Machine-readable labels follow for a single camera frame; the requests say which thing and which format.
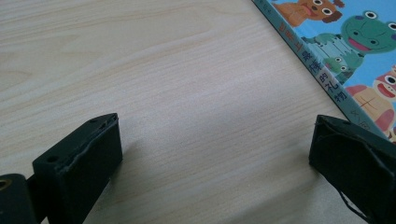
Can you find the colourful cartoon animal picture book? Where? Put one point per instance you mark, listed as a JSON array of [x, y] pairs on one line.
[[358, 43]]

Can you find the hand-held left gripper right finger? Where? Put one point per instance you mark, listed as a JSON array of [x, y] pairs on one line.
[[351, 161]]

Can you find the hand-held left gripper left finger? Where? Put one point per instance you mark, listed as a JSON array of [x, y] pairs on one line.
[[77, 161]]

